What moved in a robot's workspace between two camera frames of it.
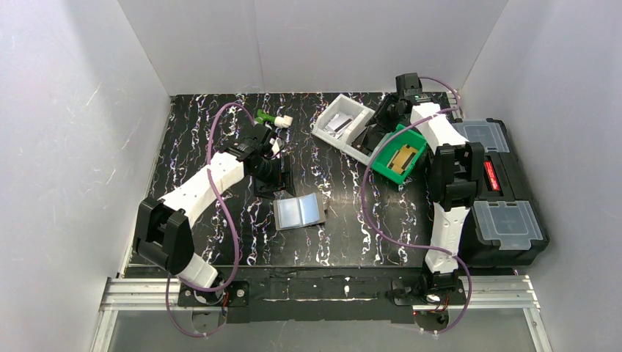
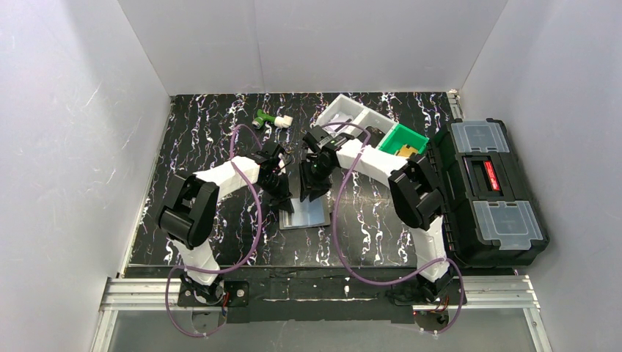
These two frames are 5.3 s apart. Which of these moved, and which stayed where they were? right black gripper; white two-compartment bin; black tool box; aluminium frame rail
Moved: right black gripper
Stayed: aluminium frame rail; white two-compartment bin; black tool box
